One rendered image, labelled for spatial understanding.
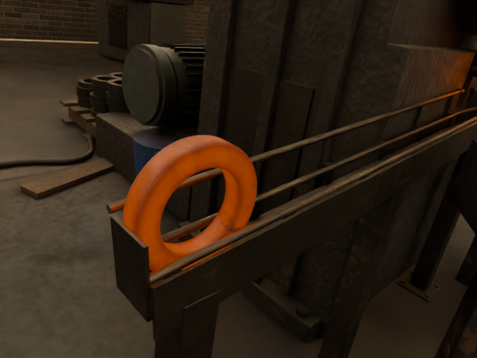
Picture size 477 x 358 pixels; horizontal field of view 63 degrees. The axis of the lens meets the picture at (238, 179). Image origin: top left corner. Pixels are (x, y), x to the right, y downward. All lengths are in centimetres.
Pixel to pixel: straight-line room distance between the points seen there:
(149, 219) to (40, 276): 107
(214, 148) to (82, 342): 90
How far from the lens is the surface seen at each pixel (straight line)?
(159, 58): 183
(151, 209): 43
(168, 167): 42
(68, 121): 293
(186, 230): 53
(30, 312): 136
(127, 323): 128
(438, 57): 113
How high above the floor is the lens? 91
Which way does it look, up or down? 24 degrees down
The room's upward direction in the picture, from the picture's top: 8 degrees clockwise
